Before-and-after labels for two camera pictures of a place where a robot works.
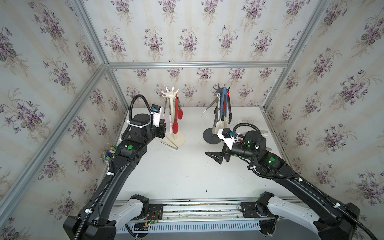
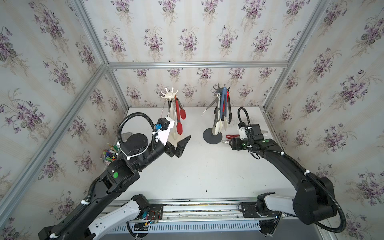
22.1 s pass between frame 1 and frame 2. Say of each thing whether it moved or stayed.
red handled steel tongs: stayed
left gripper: moved
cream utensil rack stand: stayed
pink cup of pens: stayed
